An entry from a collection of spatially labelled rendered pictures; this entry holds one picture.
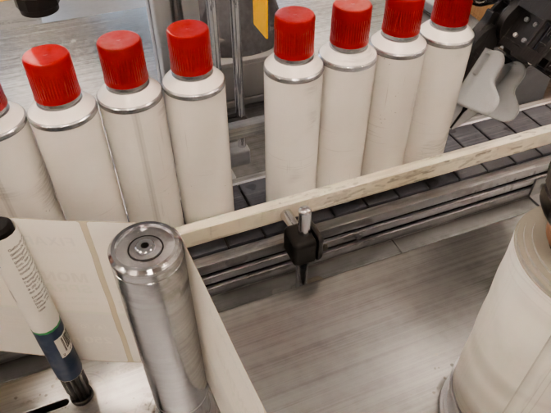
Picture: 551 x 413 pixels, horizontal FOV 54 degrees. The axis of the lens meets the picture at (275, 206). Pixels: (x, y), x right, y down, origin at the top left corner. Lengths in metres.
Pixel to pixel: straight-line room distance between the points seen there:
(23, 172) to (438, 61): 0.37
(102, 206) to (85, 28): 0.64
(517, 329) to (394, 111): 0.27
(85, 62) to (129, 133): 0.53
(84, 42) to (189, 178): 0.58
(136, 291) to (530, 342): 0.21
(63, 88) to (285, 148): 0.19
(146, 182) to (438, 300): 0.28
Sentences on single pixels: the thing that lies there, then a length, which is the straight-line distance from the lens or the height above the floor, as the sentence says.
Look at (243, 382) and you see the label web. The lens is 0.26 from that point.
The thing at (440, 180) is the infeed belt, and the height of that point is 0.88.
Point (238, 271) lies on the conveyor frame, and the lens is 0.54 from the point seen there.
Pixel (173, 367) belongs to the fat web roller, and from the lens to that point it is 0.34.
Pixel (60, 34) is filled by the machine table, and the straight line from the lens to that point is 1.08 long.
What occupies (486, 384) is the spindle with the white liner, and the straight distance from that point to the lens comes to 0.37.
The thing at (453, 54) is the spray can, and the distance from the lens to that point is 0.54.
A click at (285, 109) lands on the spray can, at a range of 0.47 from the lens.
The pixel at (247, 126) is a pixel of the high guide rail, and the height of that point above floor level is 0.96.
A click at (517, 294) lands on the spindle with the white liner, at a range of 0.31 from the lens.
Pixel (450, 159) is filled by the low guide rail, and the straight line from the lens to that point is 0.60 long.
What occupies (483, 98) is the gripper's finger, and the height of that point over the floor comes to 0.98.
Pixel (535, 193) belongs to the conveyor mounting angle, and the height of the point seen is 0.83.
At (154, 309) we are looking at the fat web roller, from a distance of 0.30.
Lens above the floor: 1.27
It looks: 44 degrees down
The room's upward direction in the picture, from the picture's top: straight up
